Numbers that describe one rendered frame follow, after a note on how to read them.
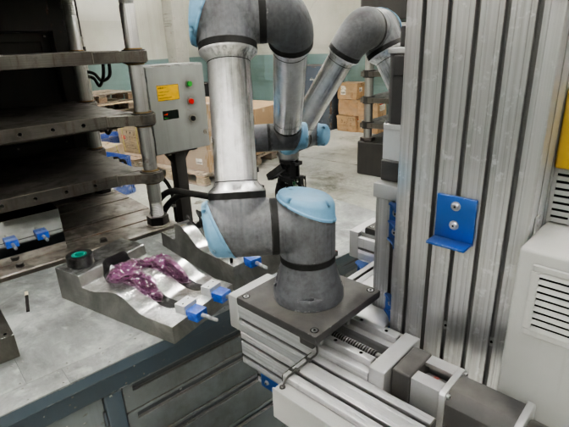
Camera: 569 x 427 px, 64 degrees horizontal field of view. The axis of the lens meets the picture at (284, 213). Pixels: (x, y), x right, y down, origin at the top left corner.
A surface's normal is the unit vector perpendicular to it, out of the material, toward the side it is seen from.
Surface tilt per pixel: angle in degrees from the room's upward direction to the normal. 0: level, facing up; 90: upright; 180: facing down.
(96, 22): 90
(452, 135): 90
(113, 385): 90
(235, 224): 72
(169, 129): 90
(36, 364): 0
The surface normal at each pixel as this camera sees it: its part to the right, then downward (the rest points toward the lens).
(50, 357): -0.04, -0.93
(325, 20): -0.64, 0.29
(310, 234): 0.07, 0.36
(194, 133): 0.66, 0.25
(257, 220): 0.06, -0.28
